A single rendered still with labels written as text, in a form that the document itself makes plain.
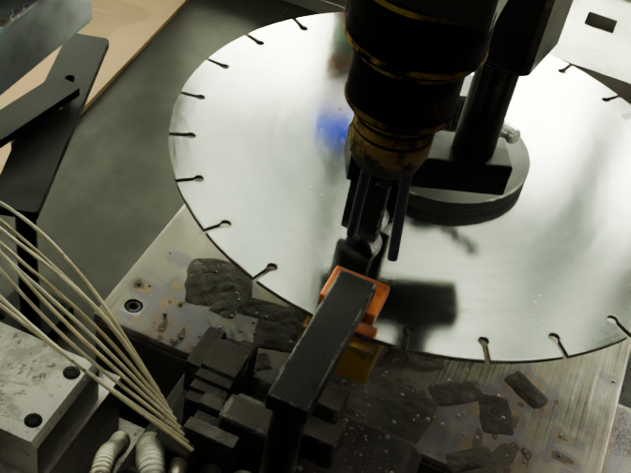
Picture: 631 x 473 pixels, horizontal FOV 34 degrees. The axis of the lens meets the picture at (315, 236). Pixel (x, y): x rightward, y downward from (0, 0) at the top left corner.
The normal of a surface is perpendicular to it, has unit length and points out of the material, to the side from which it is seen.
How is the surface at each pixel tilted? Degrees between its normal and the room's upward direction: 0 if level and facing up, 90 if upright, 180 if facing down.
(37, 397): 0
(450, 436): 0
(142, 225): 0
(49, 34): 90
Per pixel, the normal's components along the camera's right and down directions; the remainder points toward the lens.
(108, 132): 0.15, -0.73
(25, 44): 0.92, 0.36
